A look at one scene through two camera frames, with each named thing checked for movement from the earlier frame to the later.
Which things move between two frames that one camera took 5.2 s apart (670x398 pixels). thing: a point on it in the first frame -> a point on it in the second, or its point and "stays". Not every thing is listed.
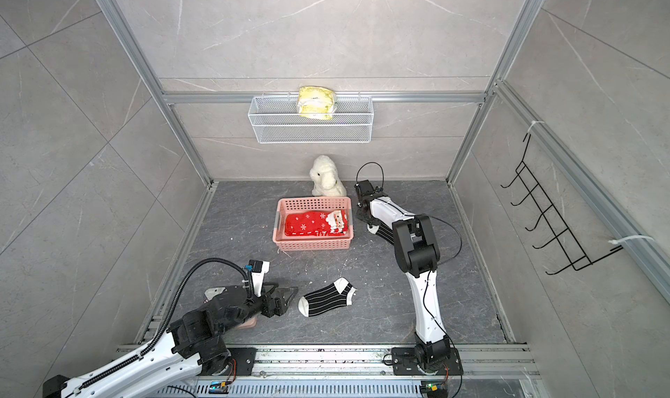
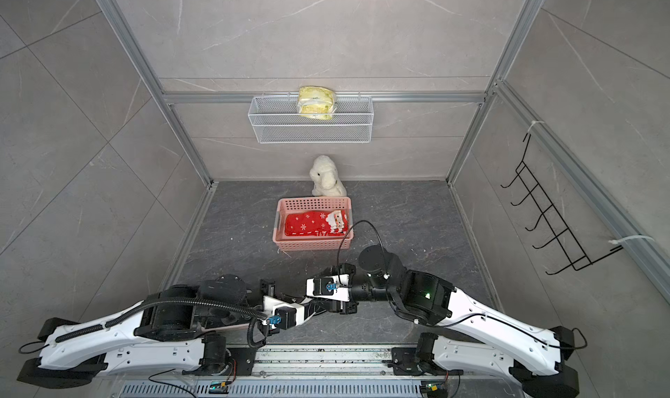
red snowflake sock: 335,223 stays
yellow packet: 316,102 stays
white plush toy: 324,174 stays
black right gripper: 360,216 -> 348,308
